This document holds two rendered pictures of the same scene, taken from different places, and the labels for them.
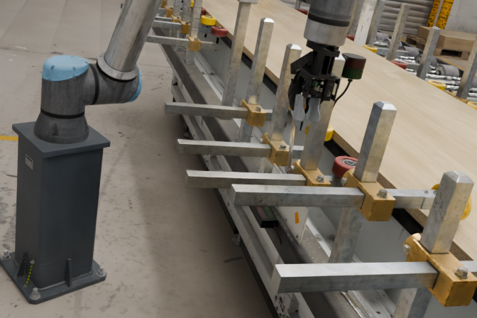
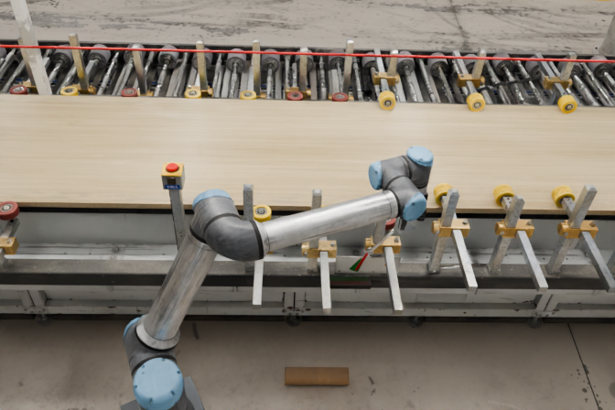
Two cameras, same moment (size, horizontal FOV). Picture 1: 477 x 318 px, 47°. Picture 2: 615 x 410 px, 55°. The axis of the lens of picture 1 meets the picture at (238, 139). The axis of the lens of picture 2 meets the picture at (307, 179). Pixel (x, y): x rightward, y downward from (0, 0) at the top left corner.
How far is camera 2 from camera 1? 2.12 m
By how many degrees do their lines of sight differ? 64
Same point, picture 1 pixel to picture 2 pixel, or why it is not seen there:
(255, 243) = (216, 304)
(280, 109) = not seen: hidden behind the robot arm
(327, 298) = (446, 276)
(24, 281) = not seen: outside the picture
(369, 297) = (414, 256)
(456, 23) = not seen: outside the picture
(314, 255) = (406, 269)
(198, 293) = (237, 368)
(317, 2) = (424, 179)
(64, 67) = (178, 380)
